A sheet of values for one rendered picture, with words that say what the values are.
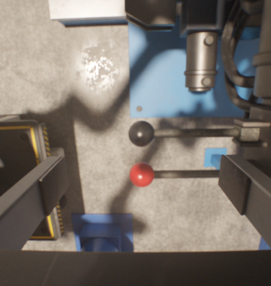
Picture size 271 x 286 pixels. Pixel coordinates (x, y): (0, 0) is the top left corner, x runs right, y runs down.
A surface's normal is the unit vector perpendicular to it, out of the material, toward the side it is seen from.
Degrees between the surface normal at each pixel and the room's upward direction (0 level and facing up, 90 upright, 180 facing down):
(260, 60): 86
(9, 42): 0
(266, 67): 79
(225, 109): 0
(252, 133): 0
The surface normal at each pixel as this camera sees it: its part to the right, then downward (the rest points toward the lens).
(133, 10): -0.02, 0.29
